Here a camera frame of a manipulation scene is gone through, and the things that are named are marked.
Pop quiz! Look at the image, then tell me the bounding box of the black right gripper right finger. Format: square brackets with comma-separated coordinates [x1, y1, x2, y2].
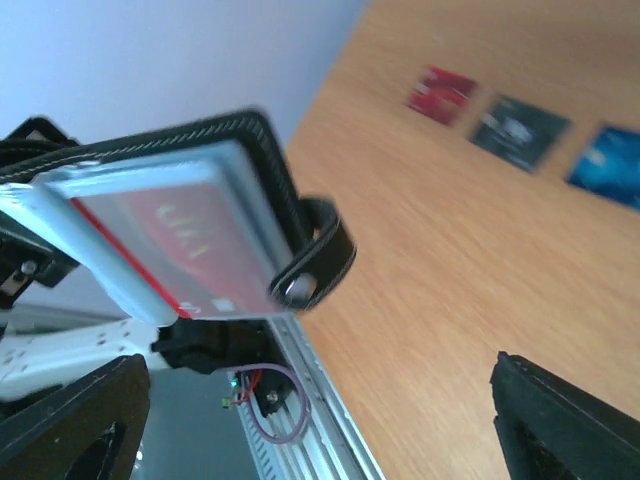
[490, 351, 639, 479]

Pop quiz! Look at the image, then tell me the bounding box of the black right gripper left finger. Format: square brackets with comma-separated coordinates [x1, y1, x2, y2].
[1, 354, 150, 479]

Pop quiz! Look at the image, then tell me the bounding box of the red credit card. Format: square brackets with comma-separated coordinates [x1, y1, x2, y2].
[407, 66, 478, 127]
[71, 184, 278, 319]

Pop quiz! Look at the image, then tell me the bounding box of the black leather card holder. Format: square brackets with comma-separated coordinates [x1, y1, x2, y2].
[1, 108, 356, 327]

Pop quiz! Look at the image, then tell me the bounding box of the blue credit card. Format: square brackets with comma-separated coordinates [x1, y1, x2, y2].
[566, 125, 639, 211]

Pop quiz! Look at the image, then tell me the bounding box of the black credit card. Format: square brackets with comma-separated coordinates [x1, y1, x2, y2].
[469, 94, 572, 173]

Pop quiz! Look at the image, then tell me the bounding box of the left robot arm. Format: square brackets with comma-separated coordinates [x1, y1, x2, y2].
[1, 118, 289, 400]

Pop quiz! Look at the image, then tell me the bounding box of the left circuit board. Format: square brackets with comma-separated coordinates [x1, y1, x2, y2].
[222, 370, 263, 408]

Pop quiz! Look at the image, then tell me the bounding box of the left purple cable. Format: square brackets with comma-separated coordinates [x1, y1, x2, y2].
[227, 363, 310, 446]

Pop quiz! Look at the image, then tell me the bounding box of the aluminium rail frame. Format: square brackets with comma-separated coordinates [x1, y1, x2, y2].
[234, 314, 386, 480]

